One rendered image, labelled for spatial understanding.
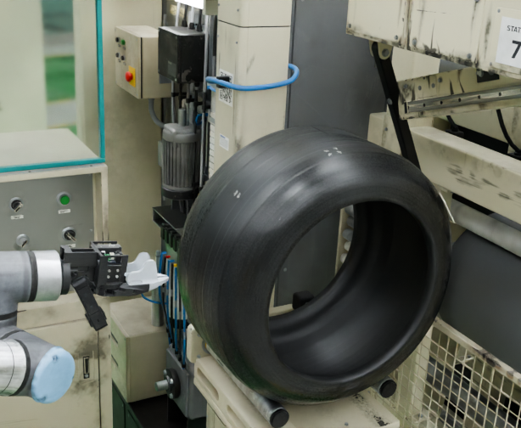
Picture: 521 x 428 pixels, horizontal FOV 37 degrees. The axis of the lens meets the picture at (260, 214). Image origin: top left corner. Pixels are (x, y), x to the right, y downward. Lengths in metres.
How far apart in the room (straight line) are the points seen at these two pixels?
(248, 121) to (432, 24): 0.47
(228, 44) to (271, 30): 0.10
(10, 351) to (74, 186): 0.88
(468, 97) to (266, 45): 0.46
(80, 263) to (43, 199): 0.67
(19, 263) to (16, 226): 0.70
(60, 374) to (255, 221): 0.44
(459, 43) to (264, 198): 0.47
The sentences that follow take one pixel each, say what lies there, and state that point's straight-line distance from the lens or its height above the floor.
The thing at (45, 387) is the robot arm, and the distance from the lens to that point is 1.32.
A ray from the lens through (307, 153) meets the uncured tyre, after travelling 1.54.
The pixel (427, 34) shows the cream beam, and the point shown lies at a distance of 1.64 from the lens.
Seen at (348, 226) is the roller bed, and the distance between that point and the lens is 2.21.
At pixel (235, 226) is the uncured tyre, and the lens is 1.49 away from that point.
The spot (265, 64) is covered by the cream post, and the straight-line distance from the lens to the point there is 1.80.
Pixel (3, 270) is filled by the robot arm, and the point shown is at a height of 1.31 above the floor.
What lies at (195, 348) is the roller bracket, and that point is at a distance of 1.95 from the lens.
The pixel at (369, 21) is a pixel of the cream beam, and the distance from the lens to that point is 1.80.
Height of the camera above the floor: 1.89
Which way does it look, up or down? 21 degrees down
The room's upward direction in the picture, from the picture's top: 3 degrees clockwise
